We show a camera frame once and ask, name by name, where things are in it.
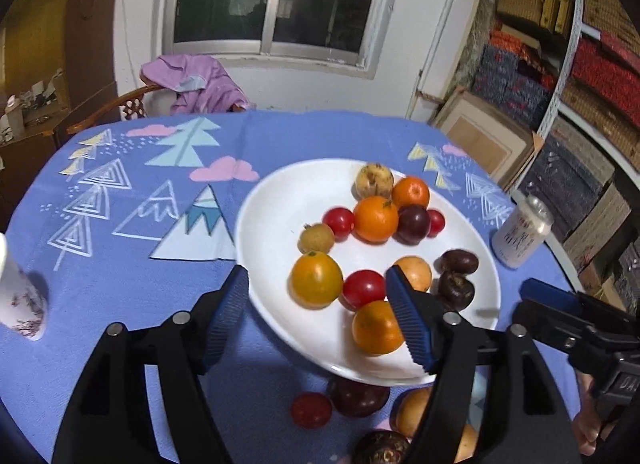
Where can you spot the small red cherry tomato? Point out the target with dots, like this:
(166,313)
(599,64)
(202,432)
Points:
(437,222)

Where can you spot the shelf of stacked boxes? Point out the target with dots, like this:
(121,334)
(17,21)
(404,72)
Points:
(515,79)

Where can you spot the person's right hand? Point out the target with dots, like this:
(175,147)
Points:
(585,419)

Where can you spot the white metal shelf rack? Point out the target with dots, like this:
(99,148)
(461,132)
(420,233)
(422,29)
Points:
(565,54)

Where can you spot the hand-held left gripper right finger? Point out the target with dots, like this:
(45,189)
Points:
(407,319)

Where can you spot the mandarin orange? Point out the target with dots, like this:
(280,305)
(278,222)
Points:
(411,191)
(376,219)

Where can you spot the white oval plate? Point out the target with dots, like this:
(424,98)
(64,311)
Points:
(280,214)

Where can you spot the white drink can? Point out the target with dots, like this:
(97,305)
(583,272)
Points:
(522,234)

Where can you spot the tan round fruit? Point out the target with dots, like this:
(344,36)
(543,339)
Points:
(412,411)
(467,444)

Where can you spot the blue printed tablecloth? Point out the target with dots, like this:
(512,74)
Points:
(125,254)

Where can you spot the wooden glass cabinet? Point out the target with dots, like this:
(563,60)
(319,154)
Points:
(45,19)

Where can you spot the round orange-yellow fruit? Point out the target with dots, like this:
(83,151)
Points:
(417,271)

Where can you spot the wooden chair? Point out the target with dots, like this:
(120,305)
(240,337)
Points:
(125,104)

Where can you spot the cardboard box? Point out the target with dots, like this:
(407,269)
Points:
(480,139)

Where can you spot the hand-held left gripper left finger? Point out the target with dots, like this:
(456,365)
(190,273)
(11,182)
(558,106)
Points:
(232,304)

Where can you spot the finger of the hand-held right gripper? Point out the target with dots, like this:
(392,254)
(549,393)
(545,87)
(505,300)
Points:
(545,324)
(550,294)

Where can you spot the purple garment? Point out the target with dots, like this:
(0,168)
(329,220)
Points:
(200,79)

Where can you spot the patterned paper cup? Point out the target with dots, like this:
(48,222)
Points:
(20,299)

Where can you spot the small dark plum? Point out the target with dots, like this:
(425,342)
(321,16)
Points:
(413,224)

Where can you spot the speckled yellow fruit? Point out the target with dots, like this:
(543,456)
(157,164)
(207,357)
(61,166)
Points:
(373,181)

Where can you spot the small tan longan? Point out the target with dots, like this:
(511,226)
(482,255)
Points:
(316,238)

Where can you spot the large dark plum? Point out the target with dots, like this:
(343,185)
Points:
(359,398)

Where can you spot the yellow-orange tomato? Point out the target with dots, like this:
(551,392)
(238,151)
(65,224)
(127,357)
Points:
(316,279)
(375,329)

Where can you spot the speckled stone slab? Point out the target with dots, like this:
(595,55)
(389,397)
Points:
(472,39)

